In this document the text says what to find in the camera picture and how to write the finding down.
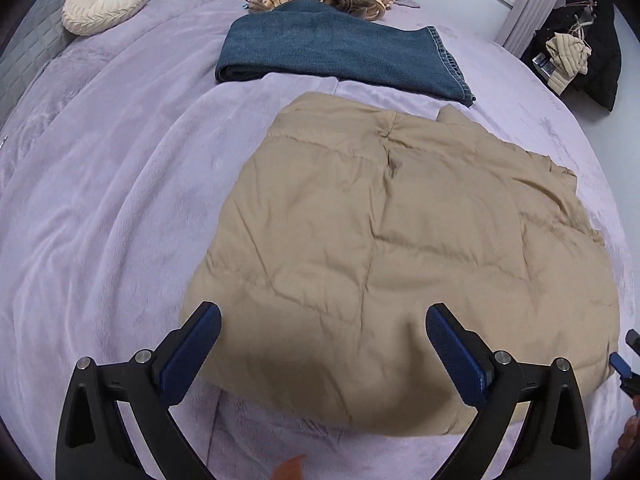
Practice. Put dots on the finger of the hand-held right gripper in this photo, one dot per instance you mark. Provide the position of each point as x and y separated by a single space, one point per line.
634 342
620 364

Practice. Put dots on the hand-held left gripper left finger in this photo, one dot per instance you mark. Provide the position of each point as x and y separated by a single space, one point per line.
192 355

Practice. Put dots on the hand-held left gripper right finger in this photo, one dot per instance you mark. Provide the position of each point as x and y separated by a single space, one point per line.
457 360

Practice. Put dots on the beige puffer jacket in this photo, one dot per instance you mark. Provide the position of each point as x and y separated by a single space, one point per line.
375 235

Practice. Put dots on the person's right hand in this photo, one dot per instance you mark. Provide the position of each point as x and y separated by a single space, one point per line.
631 435

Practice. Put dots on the orange brown blurred object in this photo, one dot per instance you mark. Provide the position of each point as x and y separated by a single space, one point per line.
290 469

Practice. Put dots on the purple plush blanket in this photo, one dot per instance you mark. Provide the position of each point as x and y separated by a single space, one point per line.
125 185

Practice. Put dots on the hanging black and beige coats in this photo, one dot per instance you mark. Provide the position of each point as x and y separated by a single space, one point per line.
605 60

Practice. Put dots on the cream hanging puffer jacket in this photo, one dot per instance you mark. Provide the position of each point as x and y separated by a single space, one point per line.
567 57

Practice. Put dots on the folded blue jeans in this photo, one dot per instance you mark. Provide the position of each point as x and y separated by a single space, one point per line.
325 45

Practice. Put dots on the grey pleated curtain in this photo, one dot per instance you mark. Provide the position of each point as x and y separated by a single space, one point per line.
520 25

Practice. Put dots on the grey quilted headboard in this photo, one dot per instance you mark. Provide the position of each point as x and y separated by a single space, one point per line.
30 50

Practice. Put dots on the small grey cloth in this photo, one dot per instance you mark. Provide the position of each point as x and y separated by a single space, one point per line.
410 2

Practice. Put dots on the round cream pillow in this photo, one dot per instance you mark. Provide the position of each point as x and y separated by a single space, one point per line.
105 2

